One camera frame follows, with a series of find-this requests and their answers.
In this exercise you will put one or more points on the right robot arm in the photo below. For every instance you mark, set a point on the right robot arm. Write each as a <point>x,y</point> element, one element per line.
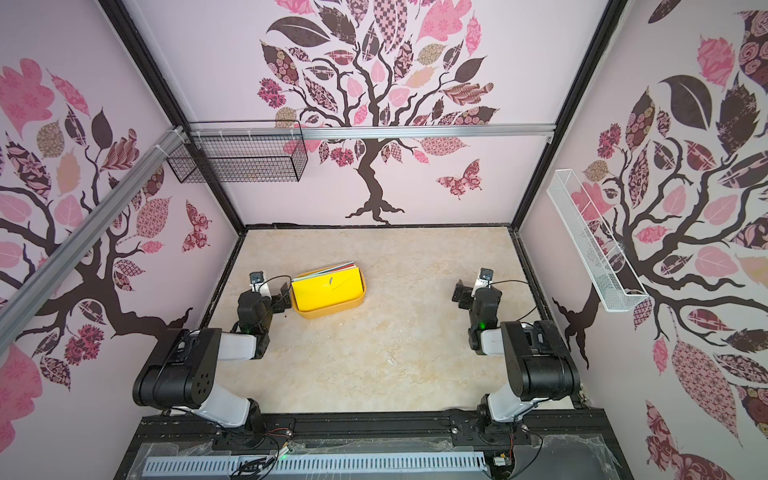
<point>539,367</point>

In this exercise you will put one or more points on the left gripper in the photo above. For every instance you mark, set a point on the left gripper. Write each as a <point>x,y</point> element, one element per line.
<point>276,299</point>

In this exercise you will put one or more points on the white cable duct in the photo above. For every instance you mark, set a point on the white cable duct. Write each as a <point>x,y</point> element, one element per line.
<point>224,467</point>

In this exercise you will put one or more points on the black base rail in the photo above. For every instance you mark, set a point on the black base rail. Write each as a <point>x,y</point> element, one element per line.
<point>457,426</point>

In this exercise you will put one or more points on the aluminium rail left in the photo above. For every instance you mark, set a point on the aluminium rail left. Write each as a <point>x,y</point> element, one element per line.
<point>29,299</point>

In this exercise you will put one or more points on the yellow plastic storage box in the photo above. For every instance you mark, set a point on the yellow plastic storage box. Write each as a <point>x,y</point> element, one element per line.
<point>333,309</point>

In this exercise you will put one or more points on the aluminium rail back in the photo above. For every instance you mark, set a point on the aluminium rail back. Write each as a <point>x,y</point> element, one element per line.
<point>369,132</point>

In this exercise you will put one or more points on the yellow envelope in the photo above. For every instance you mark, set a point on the yellow envelope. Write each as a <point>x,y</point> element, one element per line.
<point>327,288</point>

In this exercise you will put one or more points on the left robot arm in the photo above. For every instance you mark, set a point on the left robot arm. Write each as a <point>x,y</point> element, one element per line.
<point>180,372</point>

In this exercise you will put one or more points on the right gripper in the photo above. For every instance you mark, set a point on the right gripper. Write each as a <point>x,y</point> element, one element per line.
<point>462,294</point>

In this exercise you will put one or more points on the aluminium rail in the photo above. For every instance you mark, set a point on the aluminium rail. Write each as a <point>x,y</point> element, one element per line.
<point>29,299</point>
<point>369,132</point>

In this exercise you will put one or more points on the white wire shelf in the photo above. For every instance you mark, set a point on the white wire shelf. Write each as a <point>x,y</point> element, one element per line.
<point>582,209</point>

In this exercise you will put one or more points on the black wire basket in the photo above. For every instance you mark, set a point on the black wire basket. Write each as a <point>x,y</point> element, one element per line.
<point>258,151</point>

